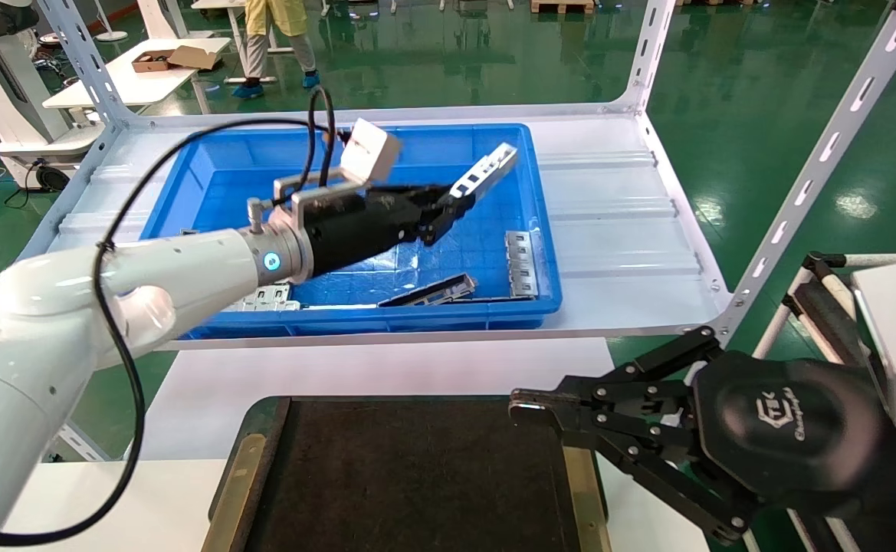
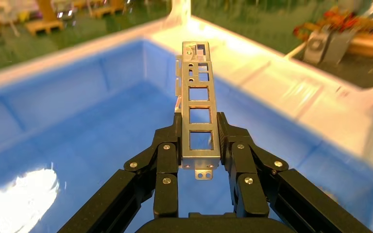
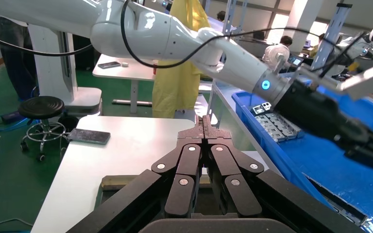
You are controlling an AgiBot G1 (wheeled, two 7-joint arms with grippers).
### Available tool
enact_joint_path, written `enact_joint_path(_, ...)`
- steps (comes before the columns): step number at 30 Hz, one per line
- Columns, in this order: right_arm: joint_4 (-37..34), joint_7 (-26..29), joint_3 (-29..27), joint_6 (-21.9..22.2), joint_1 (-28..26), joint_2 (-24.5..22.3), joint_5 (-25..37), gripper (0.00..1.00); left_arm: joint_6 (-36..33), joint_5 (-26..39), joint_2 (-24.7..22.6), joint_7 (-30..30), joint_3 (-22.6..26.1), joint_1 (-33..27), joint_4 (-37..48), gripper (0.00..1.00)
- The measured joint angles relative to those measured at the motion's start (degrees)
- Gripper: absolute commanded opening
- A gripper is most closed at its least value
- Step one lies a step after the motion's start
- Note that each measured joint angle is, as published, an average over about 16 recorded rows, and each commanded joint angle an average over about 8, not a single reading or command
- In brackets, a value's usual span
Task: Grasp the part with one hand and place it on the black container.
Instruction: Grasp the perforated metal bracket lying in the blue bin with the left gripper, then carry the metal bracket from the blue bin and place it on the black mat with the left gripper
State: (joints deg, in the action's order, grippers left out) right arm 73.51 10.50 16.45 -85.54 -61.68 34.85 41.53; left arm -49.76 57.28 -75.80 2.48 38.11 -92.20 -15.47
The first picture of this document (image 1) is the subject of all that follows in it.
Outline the white table with legs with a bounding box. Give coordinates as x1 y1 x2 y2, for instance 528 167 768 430
191 0 295 84

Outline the white table with box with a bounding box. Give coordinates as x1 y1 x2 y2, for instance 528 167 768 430
41 36 233 117

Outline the dark long metal part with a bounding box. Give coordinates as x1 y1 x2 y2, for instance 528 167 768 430
377 272 479 307

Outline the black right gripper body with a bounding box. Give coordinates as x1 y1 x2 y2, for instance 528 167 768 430
691 350 887 511

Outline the white robot machine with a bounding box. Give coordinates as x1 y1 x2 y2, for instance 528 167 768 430
0 0 105 194

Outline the black container tray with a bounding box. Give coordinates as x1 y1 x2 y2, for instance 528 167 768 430
201 395 609 552

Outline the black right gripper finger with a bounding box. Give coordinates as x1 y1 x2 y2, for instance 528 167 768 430
508 325 726 424
561 420 760 547

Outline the black floor power cable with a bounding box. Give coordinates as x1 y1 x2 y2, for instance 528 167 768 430
4 157 54 210

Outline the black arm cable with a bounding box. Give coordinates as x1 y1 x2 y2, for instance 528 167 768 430
0 85 340 547

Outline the silver slotted metal bracket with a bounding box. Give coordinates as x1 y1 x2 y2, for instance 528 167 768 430
504 231 540 299

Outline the white metal shelf rack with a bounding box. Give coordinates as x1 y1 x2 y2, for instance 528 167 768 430
5 0 896 465

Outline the silver perforated metal part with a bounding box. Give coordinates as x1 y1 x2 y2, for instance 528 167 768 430
449 142 520 202

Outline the person in yellow top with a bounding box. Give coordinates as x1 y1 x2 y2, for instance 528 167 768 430
231 0 323 100

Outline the open cardboard box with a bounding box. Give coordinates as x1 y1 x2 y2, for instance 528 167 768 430
131 45 221 74

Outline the wooden pallet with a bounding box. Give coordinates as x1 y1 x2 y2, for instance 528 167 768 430
530 0 596 15

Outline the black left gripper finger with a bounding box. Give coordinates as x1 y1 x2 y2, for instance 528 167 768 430
409 182 478 214
415 205 470 248

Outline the blue plastic bin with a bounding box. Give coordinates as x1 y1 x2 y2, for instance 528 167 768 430
141 123 563 339

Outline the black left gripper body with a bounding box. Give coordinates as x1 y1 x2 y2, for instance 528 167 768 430
294 184 441 278

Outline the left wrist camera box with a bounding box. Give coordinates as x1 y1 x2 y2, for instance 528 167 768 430
340 117 403 186

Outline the white pole stand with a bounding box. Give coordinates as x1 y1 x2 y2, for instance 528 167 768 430
93 0 130 44

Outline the white pedestal column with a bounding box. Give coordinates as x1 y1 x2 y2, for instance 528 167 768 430
136 0 215 41

